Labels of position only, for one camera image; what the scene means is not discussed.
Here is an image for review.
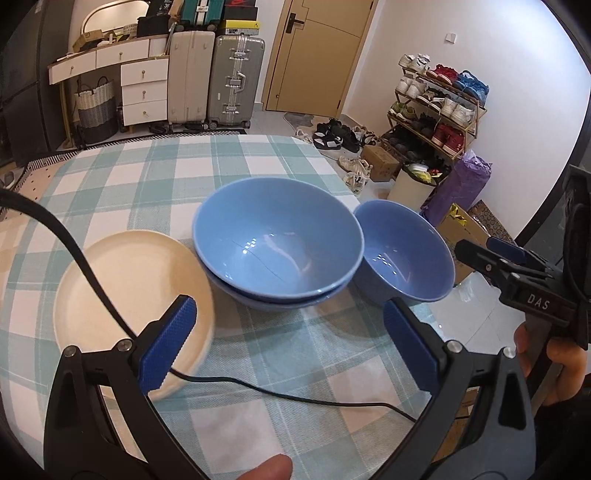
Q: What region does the dark grey refrigerator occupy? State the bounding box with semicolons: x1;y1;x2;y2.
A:
0;0;81;167

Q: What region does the small cardboard box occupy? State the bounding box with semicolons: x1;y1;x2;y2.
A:
73;30;105;51

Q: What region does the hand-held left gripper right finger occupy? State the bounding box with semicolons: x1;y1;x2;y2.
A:
382;298;537;480

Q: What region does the yellow black shoe box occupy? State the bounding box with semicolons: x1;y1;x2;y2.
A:
220;20;260;36

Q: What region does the teal white checked tablecloth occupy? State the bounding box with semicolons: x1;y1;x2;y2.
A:
0;134;467;480

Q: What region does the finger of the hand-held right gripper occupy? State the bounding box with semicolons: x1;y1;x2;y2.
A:
454;239;548;303
486;237;563;281

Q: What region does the grey white woven basket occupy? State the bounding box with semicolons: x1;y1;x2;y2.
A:
74;78;120;145

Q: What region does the gold shoe rack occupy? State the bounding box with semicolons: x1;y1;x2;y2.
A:
387;53;489;162

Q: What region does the person's left hand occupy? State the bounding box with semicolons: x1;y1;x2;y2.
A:
235;455;294;480

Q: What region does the black cable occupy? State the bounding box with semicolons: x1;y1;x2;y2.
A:
0;188;419;423

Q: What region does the black storage box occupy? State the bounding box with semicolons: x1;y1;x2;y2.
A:
137;14;175;38

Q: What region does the beige suitcase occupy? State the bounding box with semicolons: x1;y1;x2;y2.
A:
166;30;217;130

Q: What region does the tan wooden door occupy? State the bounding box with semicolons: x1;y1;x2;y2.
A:
261;0;379;116

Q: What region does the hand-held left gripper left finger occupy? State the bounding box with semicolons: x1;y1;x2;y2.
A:
43;294;204;480

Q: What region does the grey floor mat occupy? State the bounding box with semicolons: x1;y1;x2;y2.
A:
283;112;324;132

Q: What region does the white trash bin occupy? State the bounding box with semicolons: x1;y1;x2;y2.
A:
387;161;439;213

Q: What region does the small blue bowl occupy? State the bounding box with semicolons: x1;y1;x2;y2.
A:
353;199;457;305

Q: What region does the pile of dark shoes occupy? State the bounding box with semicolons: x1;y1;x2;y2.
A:
295;117;393;195

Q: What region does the large blue bowl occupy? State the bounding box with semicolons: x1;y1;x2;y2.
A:
203;265;354;313
191;178;365;298

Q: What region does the patterned cardboard box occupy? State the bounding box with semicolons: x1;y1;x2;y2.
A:
436;198;515;287

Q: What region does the row of sneakers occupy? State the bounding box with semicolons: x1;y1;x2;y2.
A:
389;53;489;160

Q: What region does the teal suitcase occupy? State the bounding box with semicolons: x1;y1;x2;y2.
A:
179;0;220;32

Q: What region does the silver suitcase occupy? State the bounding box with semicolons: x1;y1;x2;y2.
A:
205;34;266;130

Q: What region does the person's right hand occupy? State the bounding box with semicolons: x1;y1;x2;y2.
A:
514;322;591;408

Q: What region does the purple bag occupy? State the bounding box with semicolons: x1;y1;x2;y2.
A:
422;150;494;229

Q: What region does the brown cardboard box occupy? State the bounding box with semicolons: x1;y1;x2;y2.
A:
360;144;402;183

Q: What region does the oval gold-framed mirror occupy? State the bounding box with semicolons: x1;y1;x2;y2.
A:
67;0;151;51

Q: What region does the white dresser with drawers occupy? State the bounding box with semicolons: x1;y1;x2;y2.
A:
47;34;169;134

